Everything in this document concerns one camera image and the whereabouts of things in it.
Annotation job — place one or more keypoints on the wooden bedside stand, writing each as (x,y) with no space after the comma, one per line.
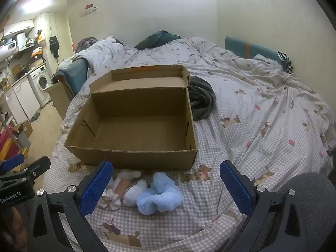
(59,97)

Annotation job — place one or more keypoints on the grey bin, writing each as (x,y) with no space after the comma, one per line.
(23,137)

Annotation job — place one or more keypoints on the black hanging garment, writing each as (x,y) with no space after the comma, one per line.
(54,46)

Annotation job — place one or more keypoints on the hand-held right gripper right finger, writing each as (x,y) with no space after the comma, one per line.
(235,189)

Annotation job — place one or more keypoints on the red box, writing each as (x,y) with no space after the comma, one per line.
(6,143)

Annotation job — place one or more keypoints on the cream ruffled scrunchie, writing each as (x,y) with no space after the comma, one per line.
(130,174)

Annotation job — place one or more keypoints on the clear plastic packet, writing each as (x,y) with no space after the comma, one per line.
(121,186)

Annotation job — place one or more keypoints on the cardboard box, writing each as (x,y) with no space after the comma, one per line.
(139,134)

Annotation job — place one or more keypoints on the dark patterned pillow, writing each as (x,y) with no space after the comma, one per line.
(85,43)

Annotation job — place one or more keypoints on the white water heater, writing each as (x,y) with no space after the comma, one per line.
(21,40)

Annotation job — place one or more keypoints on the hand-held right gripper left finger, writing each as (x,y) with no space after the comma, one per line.
(95,189)

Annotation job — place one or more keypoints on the person's left hand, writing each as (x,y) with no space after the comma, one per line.
(14,225)

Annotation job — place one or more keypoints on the white floor cabinet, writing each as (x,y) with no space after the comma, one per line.
(19,102)

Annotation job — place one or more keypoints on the white washing machine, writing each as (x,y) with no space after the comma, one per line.
(40,81)

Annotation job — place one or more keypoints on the black white checkered cloth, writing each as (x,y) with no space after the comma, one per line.
(285,59)

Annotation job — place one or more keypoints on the grey cloth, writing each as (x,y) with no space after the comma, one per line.
(202,97)

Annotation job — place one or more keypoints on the teal headboard panel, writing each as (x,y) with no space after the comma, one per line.
(244,47)

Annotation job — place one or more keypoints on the pink lace-edged scrunchie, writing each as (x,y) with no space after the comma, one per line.
(110,200)

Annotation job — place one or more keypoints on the dark teal pillow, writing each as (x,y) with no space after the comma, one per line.
(157,39)

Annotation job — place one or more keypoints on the white wall cabinet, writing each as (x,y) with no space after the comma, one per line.
(18,27)

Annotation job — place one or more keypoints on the blue fluffy plush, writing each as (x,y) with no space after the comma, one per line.
(162,197)

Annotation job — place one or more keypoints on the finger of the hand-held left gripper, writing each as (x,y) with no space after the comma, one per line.
(39,166)
(11,162)

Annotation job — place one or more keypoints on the wall hook with red item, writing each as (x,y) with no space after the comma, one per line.
(89,9)

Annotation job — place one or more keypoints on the teal blanket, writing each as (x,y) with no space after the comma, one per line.
(74,74)

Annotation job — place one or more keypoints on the white fluffy cloth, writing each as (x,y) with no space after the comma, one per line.
(265,57)

